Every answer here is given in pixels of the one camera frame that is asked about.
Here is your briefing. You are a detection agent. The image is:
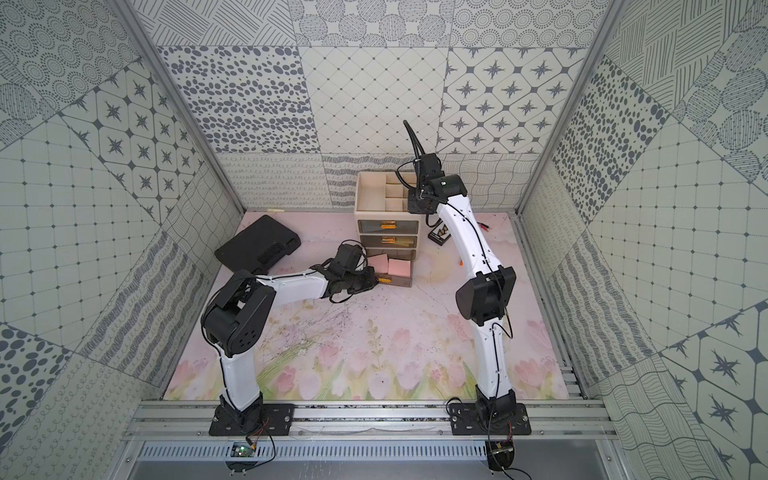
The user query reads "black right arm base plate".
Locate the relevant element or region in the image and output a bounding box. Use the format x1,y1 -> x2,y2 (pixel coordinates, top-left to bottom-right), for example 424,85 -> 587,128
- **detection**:
445,402 -> 532,437

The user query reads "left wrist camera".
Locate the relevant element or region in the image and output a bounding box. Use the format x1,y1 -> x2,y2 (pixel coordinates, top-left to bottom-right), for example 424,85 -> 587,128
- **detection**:
329,243 -> 364,275

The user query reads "pink sticky pad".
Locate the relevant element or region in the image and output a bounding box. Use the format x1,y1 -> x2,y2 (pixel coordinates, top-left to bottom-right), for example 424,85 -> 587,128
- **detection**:
368,254 -> 389,274
388,258 -> 412,278

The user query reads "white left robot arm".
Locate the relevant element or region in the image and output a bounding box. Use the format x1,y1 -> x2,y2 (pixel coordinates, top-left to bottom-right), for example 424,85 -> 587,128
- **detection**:
201,265 -> 378,437

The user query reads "translucent drawer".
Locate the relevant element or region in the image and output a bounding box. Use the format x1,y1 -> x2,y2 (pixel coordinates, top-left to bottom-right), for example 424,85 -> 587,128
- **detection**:
357,219 -> 419,235
367,248 -> 417,288
360,235 -> 418,249

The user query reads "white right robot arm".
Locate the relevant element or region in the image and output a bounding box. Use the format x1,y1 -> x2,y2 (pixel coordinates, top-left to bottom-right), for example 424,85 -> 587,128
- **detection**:
396,122 -> 517,426

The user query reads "black plastic tool case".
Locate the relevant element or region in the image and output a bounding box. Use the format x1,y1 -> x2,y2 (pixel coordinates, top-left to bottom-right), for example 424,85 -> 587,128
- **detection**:
215,215 -> 301,274

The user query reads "aluminium mounting rail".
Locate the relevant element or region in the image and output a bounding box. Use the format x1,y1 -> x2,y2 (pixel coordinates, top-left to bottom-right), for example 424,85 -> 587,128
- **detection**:
123,399 -> 618,463

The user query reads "beige drawer organizer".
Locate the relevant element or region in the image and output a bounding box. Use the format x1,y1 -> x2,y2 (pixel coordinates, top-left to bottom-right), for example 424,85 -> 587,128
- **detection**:
354,171 -> 423,252

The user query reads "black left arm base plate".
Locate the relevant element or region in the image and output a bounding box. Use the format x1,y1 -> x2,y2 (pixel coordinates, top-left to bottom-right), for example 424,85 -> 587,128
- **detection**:
208,402 -> 296,437

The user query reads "black battery holder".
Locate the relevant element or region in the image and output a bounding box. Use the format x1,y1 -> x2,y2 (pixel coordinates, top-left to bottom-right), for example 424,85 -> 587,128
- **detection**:
425,219 -> 490,246

